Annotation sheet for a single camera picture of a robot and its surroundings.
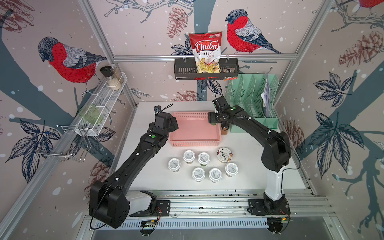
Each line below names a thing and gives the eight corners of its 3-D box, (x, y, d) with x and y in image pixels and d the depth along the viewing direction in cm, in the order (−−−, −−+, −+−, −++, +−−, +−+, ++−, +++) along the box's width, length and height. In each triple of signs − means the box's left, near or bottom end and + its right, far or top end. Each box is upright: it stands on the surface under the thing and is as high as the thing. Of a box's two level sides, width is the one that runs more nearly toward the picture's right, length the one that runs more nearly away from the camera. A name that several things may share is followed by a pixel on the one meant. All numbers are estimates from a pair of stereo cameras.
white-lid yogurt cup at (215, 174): (209, 183, 82) (209, 180, 77) (208, 172, 86) (209, 168, 81) (221, 183, 82) (222, 180, 77) (220, 172, 86) (221, 168, 81)
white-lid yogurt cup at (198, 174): (191, 183, 82) (191, 179, 77) (192, 171, 87) (191, 167, 82) (204, 183, 82) (205, 179, 77) (204, 171, 87) (205, 167, 82)
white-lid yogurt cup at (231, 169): (225, 178, 84) (226, 174, 79) (223, 166, 88) (225, 162, 83) (236, 178, 84) (239, 174, 79) (235, 166, 88) (237, 162, 83)
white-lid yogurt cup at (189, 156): (183, 164, 89) (182, 160, 84) (184, 154, 93) (183, 150, 88) (195, 164, 89) (195, 160, 84) (195, 154, 93) (195, 150, 88)
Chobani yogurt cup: (217, 164, 89) (218, 161, 86) (216, 151, 95) (216, 147, 91) (232, 164, 89) (234, 161, 86) (230, 151, 95) (231, 147, 91)
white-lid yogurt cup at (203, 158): (197, 166, 89) (197, 162, 83) (197, 157, 93) (197, 152, 87) (209, 166, 89) (210, 162, 83) (209, 156, 93) (209, 152, 87)
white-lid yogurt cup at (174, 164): (169, 172, 86) (167, 169, 81) (170, 162, 90) (168, 158, 85) (180, 172, 86) (179, 169, 81) (181, 162, 90) (180, 158, 85)
